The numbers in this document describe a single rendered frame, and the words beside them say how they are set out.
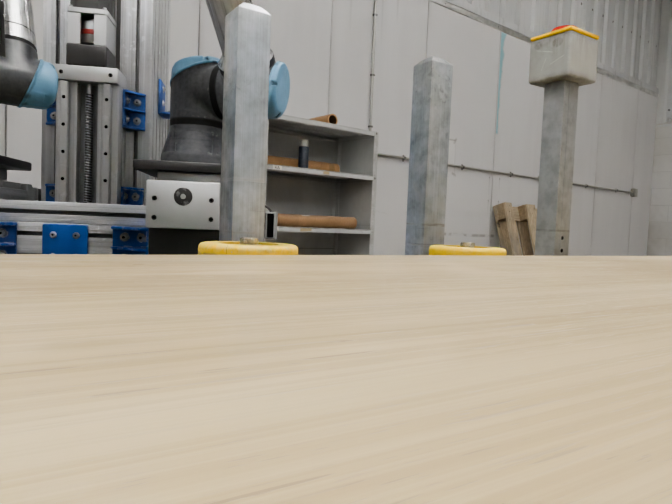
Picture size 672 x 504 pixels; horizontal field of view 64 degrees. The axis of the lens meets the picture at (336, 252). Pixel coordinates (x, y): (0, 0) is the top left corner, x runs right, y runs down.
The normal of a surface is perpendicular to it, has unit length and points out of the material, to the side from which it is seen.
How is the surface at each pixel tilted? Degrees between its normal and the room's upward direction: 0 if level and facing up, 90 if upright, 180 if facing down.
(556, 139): 90
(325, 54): 90
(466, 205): 90
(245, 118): 90
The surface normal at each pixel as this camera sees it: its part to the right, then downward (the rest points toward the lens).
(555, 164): -0.84, 0.00
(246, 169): 0.54, 0.07
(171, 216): 0.15, 0.06
